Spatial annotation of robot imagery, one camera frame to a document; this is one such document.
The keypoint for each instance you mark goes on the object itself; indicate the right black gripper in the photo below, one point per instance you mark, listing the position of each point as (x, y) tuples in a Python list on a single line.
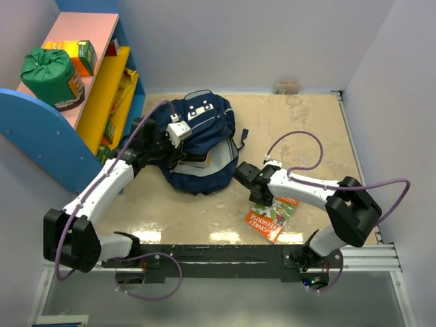
[(264, 201)]

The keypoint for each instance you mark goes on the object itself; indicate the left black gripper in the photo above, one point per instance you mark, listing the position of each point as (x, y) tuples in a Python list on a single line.
[(175, 154)]

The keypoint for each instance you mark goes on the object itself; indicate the orange 78-storey treehouse book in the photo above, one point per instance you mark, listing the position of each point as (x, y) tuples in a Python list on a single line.
[(269, 221)]

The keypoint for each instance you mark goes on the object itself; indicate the navy blue school backpack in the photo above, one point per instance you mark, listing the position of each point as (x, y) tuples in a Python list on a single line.
[(213, 126)]

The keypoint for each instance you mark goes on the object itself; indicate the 169-storey treehouse book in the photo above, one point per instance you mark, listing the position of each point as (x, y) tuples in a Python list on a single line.
[(199, 161)]

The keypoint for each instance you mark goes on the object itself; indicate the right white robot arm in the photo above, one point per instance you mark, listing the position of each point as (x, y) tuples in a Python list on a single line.
[(352, 212)]

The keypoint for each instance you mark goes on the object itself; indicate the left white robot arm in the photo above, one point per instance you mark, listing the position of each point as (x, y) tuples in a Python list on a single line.
[(69, 235)]

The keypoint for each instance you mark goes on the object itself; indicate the yellow snack bag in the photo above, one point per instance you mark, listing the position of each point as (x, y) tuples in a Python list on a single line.
[(125, 86)]

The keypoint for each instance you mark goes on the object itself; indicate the green box on lower shelf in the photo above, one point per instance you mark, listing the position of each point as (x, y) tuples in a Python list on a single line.
[(108, 134)]

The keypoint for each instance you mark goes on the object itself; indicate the blue pink yellow shelf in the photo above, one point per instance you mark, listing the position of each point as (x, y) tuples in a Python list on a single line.
[(64, 144)]

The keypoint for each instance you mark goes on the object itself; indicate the small box on yellow shelf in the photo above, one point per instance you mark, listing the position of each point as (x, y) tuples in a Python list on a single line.
[(113, 48)]

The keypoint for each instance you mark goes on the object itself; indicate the yellow green carton box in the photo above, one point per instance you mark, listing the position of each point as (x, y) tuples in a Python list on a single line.
[(81, 53)]

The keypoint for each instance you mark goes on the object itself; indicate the green wrapped round package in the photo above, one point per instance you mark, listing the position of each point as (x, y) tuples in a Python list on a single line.
[(51, 76)]

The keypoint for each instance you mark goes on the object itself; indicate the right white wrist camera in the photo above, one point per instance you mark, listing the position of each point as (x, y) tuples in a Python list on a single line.
[(272, 162)]

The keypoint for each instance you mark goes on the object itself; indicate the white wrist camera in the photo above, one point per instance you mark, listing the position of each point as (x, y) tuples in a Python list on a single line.
[(272, 162), (177, 130)]

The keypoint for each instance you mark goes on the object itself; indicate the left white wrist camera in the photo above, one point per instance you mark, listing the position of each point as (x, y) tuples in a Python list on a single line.
[(177, 130)]

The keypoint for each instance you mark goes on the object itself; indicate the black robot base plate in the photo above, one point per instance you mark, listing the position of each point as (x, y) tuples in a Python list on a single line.
[(282, 262)]

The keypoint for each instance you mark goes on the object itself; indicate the small box at back wall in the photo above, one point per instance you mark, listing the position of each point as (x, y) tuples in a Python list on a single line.
[(286, 88)]

